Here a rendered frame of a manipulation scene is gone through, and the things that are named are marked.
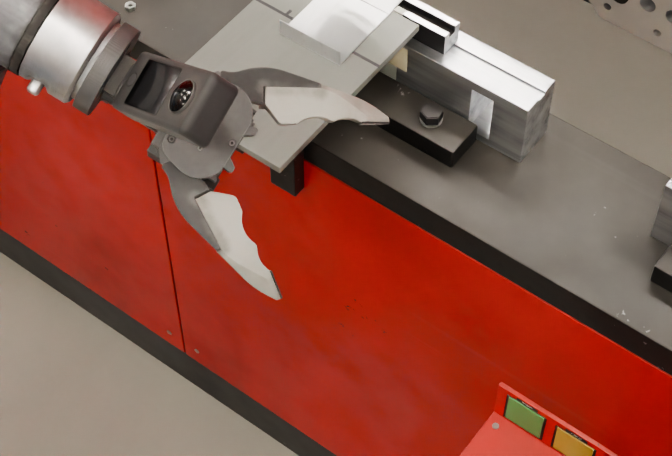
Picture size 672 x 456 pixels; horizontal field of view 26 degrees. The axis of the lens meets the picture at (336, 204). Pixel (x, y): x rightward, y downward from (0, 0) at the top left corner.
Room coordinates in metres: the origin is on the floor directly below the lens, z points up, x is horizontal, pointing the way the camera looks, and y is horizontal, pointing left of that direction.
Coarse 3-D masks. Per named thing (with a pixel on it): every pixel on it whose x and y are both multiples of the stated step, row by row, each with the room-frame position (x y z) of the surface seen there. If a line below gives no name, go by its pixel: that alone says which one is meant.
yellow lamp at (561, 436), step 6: (558, 432) 0.74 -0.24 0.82; (564, 432) 0.74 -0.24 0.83; (558, 438) 0.74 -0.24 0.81; (564, 438) 0.73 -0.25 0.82; (570, 438) 0.73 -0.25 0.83; (558, 444) 0.74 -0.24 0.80; (564, 444) 0.73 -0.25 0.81; (570, 444) 0.73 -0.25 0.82; (576, 444) 0.73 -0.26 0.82; (582, 444) 0.72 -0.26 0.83; (558, 450) 0.74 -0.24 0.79; (564, 450) 0.73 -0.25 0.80; (570, 450) 0.73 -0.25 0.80; (576, 450) 0.72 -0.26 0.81; (582, 450) 0.72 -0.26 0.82; (588, 450) 0.72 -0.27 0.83
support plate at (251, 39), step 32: (288, 0) 1.21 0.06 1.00; (224, 32) 1.16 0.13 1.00; (256, 32) 1.16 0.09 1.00; (384, 32) 1.16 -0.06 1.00; (416, 32) 1.17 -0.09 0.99; (192, 64) 1.11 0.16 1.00; (224, 64) 1.11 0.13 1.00; (256, 64) 1.11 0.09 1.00; (288, 64) 1.11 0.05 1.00; (320, 64) 1.11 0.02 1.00; (352, 64) 1.11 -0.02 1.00; (384, 64) 1.12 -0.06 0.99; (288, 128) 1.02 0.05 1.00; (320, 128) 1.02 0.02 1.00; (288, 160) 0.98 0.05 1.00
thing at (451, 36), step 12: (408, 0) 1.21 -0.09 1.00; (408, 12) 1.19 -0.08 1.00; (420, 12) 1.20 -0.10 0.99; (432, 12) 1.19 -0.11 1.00; (420, 24) 1.18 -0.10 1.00; (432, 24) 1.17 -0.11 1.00; (444, 24) 1.18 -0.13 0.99; (456, 24) 1.17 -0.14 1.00; (420, 36) 1.17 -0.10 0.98; (432, 36) 1.17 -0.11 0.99; (444, 36) 1.16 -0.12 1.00; (456, 36) 1.18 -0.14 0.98; (432, 48) 1.16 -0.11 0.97; (444, 48) 1.16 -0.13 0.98
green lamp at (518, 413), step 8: (512, 400) 0.78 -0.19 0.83; (512, 408) 0.77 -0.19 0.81; (520, 408) 0.77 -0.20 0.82; (528, 408) 0.76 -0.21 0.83; (512, 416) 0.77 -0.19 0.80; (520, 416) 0.77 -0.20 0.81; (528, 416) 0.76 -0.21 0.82; (536, 416) 0.76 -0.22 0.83; (520, 424) 0.77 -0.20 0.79; (528, 424) 0.76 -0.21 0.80; (536, 424) 0.76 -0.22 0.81; (536, 432) 0.75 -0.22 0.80
